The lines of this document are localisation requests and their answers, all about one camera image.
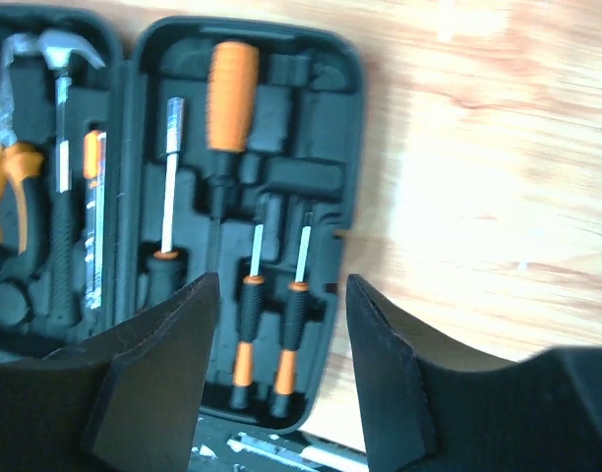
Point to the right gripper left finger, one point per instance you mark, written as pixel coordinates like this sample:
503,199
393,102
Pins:
126,399

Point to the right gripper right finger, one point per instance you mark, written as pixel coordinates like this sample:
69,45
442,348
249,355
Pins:
429,402

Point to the black handled nut driver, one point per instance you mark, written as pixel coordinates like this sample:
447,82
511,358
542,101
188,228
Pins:
166,266

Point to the claw hammer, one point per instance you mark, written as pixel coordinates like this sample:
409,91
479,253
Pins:
57,46

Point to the small black screwdriver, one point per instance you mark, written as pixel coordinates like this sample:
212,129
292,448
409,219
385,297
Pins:
251,308
292,326

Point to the orange utility knife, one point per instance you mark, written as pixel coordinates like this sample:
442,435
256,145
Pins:
94,151

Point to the orange handled pliers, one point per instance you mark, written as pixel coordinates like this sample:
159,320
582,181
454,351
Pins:
20,163

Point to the black plastic tool case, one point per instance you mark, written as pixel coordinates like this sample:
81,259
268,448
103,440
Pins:
302,154

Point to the orange black screwdriver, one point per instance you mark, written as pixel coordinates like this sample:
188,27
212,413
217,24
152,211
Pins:
230,103

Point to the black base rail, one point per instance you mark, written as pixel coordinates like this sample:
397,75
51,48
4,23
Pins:
221,445

